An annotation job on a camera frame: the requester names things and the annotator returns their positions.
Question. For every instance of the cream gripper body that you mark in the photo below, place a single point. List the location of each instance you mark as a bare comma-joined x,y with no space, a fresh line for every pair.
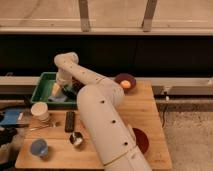
56,90

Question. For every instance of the dark dish brush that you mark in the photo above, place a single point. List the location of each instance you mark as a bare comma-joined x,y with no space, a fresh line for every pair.
70,91

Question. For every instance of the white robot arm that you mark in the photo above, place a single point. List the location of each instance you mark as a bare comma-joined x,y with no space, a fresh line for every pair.
96,102

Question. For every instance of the small metal cup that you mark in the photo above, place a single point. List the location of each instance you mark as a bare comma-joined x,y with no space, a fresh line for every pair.
76,139

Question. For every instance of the blue plastic cup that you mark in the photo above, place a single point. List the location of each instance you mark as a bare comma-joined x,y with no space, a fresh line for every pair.
39,148

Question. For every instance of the grey blue cloth in tray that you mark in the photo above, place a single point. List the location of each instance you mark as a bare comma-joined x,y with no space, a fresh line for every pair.
58,99

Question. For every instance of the green plastic tray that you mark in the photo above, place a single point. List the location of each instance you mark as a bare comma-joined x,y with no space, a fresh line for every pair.
43,90

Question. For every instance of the metal fork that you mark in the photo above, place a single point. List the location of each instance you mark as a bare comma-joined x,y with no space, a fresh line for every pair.
51,124

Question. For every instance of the black remote control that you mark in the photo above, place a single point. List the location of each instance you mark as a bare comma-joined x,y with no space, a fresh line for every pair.
69,121

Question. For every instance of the blue box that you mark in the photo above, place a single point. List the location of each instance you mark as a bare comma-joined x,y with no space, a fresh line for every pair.
13,117

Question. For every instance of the dark purple bowl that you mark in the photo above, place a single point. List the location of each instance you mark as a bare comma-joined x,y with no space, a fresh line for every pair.
128,77

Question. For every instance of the orange ball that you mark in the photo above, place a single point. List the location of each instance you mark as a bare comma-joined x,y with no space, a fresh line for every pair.
125,84

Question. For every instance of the red bowl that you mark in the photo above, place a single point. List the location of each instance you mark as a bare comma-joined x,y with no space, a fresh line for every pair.
141,140

